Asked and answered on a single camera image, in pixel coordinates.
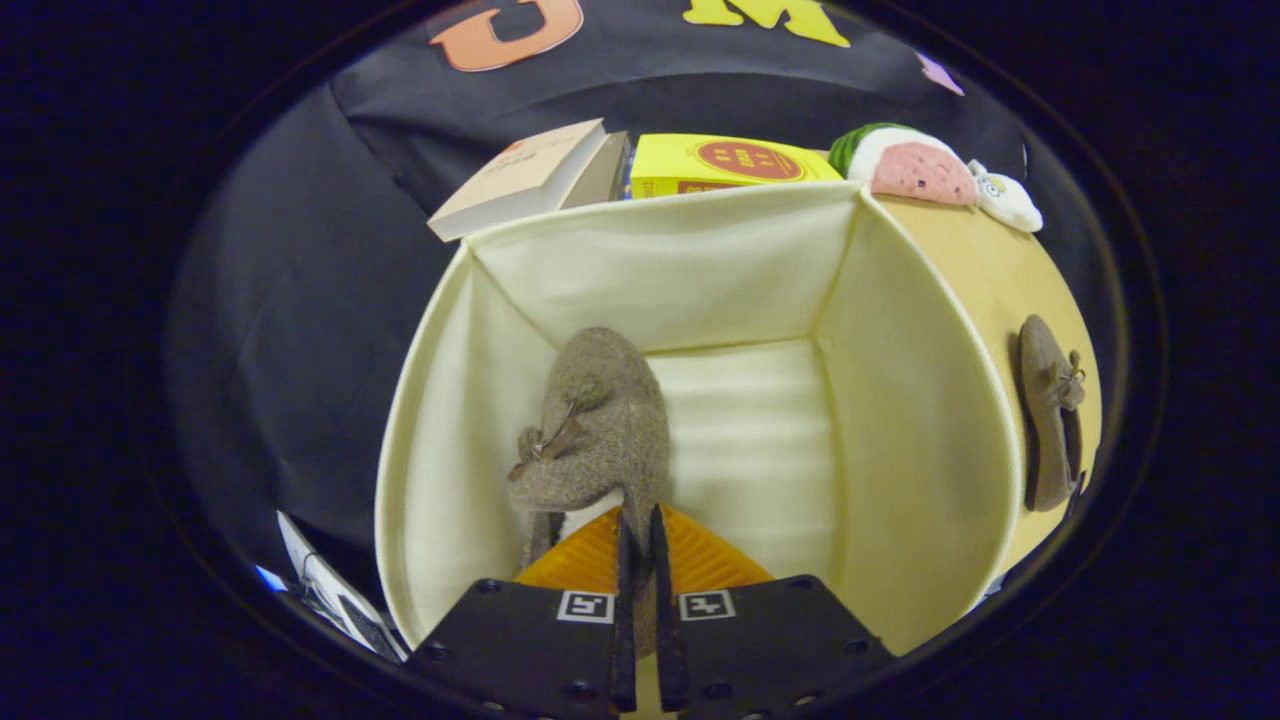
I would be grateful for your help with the black backdrop cloth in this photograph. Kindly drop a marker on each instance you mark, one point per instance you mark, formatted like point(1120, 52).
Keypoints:
point(300, 300)

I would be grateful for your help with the grey book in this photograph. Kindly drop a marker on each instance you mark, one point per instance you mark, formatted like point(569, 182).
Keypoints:
point(600, 175)

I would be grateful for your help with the watermelon slice plush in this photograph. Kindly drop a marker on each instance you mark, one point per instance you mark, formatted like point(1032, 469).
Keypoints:
point(915, 170)

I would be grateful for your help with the white keyboard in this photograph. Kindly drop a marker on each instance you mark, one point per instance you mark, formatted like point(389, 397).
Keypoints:
point(340, 600)

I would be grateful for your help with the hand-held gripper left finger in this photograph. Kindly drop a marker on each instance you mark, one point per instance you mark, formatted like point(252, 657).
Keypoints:
point(625, 660)

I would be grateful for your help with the cream fabric storage box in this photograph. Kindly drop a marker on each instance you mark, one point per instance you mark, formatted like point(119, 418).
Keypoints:
point(750, 450)

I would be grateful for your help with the white plush toy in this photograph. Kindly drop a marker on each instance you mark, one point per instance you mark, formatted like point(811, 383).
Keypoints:
point(1005, 200)

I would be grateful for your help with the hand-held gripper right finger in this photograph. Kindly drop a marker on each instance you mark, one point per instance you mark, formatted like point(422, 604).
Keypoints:
point(670, 660)

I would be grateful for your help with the yellow book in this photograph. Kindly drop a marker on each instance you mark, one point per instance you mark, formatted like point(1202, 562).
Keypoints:
point(720, 165)

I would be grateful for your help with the blue book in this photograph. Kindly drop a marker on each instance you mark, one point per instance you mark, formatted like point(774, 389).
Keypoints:
point(625, 170)

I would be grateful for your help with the brown shoe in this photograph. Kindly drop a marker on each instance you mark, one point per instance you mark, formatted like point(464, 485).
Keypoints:
point(1045, 400)
point(600, 400)

